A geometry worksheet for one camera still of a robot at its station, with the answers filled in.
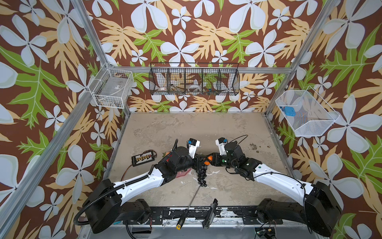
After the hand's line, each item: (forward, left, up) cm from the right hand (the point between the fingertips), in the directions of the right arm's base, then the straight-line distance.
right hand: (206, 157), depth 80 cm
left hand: (-1, 0, +4) cm, 4 cm away
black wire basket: (+49, +6, +17) cm, 52 cm away
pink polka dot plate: (-4, +14, -14) cm, 20 cm away
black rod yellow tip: (-25, +11, -13) cm, 31 cm away
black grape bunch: (-7, +2, -10) cm, 12 cm away
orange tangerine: (-2, -2, +3) cm, 4 cm away
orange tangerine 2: (-2, 0, -3) cm, 3 cm away
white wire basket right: (+19, -57, +14) cm, 62 cm away
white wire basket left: (+35, +55, +21) cm, 69 cm away
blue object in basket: (+24, -50, +12) cm, 57 cm away
